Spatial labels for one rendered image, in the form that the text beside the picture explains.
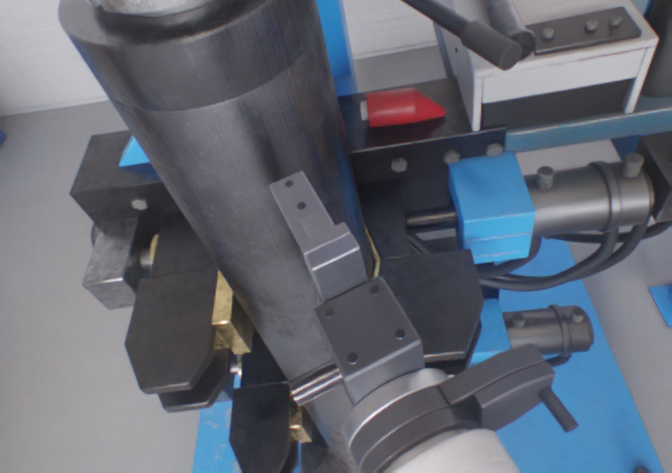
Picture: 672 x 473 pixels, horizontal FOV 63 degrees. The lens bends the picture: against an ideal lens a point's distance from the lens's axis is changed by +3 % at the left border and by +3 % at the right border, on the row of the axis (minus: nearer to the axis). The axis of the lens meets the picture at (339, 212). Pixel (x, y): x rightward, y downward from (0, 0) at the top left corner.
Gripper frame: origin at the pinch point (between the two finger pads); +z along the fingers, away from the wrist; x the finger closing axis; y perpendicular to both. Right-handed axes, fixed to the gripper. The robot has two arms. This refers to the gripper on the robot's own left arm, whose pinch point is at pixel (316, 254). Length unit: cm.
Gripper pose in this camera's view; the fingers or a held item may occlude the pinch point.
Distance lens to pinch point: 42.4
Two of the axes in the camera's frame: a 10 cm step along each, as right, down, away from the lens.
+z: -4.0, -6.6, 6.3
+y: -9.0, 4.2, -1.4
